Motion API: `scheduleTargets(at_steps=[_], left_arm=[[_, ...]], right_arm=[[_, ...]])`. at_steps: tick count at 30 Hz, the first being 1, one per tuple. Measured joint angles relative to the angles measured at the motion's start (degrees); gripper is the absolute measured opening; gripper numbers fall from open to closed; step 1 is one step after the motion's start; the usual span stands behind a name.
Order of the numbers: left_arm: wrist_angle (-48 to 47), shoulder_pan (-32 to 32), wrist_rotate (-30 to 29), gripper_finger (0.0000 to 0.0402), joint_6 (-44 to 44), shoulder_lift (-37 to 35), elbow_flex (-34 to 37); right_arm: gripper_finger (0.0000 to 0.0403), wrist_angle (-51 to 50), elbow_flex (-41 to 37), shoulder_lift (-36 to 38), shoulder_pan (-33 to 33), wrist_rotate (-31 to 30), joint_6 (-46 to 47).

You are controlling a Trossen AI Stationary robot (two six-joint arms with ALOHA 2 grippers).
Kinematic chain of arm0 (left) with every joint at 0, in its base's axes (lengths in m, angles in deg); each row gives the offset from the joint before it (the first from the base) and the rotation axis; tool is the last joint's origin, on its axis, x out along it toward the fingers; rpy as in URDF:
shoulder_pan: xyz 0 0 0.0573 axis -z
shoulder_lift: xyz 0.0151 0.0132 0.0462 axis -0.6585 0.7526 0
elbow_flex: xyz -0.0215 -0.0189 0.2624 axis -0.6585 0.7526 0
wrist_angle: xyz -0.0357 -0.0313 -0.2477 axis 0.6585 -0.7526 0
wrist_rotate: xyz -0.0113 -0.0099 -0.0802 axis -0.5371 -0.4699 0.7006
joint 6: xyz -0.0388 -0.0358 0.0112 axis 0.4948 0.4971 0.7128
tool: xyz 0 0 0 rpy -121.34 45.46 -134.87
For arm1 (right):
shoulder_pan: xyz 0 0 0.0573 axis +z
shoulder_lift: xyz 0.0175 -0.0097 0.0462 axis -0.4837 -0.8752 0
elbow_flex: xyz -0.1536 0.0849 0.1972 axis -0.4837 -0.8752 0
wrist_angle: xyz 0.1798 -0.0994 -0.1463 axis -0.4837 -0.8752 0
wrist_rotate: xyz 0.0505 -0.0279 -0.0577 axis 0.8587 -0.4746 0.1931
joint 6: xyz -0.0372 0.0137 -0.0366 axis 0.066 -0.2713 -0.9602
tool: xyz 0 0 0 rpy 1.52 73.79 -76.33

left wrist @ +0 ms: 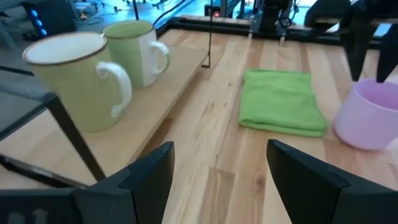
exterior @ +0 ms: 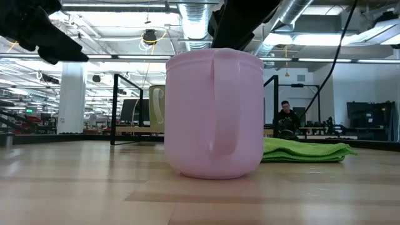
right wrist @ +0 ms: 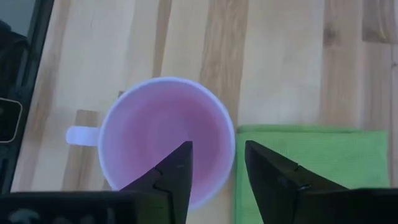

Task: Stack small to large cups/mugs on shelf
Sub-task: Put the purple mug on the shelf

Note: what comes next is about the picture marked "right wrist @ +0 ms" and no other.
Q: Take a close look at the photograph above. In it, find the black table frame rail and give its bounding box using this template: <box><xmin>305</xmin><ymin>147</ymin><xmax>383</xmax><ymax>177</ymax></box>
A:
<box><xmin>0</xmin><ymin>0</ymin><xmax>56</xmax><ymax>194</ymax></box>

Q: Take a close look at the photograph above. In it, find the large pink plastic mug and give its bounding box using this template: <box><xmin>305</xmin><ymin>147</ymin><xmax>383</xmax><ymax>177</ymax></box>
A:
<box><xmin>65</xmin><ymin>77</ymin><xmax>236</xmax><ymax>211</ymax></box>

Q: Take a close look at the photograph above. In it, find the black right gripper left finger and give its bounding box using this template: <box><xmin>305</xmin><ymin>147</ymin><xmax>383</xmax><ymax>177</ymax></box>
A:
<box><xmin>119</xmin><ymin>141</ymin><xmax>193</xmax><ymax>224</ymax></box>

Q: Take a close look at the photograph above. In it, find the black box with pale edge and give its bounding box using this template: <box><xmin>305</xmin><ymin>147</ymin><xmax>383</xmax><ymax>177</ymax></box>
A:
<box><xmin>0</xmin><ymin>97</ymin><xmax>24</xmax><ymax>144</ymax></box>

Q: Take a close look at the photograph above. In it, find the folded green microfibre cloth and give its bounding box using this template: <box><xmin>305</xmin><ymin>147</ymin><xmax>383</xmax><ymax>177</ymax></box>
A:
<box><xmin>234</xmin><ymin>124</ymin><xmax>391</xmax><ymax>224</ymax></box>

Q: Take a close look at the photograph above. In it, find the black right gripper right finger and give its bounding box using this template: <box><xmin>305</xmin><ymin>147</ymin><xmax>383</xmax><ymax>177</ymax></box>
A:
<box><xmin>244</xmin><ymin>140</ymin><xmax>348</xmax><ymax>224</ymax></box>

